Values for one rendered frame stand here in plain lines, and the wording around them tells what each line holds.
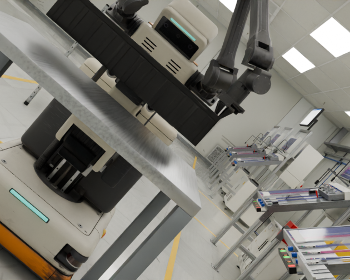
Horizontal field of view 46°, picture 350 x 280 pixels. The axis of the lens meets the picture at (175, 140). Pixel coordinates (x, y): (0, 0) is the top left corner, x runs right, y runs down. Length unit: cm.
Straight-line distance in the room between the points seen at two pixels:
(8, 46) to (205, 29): 85
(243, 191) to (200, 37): 562
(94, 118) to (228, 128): 1018
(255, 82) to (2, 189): 104
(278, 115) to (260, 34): 985
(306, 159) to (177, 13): 575
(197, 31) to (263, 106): 959
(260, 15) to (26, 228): 115
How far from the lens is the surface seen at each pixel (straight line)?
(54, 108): 197
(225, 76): 152
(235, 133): 1105
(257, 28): 137
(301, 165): 712
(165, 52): 162
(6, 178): 173
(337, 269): 245
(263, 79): 123
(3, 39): 96
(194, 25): 159
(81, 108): 90
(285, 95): 1122
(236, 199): 706
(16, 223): 175
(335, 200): 390
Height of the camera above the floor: 95
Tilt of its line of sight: 5 degrees down
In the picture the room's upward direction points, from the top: 42 degrees clockwise
